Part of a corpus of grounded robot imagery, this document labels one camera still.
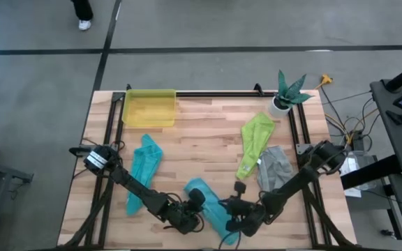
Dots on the light blue microfiber towel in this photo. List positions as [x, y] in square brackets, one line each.
[211, 205]

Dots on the person's leg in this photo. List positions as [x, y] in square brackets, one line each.
[82, 12]

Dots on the yellow translucent plastic basket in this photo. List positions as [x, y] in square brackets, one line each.
[148, 108]

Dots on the grey microfiber towel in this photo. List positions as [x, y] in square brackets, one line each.
[274, 167]

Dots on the black aluminium table frame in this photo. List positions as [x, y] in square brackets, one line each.
[222, 94]

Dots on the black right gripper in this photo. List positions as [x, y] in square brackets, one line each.
[250, 216]

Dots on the black power strip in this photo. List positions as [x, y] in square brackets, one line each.
[358, 141]

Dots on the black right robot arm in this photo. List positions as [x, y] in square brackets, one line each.
[298, 181]

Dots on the lime green microfiber towel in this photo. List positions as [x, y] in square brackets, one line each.
[257, 139]

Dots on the clear plastic bag with paper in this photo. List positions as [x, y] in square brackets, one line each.
[358, 167]

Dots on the teal microfiber towel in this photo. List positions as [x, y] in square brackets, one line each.
[145, 164]

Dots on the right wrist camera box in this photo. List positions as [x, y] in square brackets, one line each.
[240, 188]

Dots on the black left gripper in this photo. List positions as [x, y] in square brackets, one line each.
[180, 218]

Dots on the snake plant in white pot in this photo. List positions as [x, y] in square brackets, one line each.
[286, 97]

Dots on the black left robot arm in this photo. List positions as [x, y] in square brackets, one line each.
[131, 181]

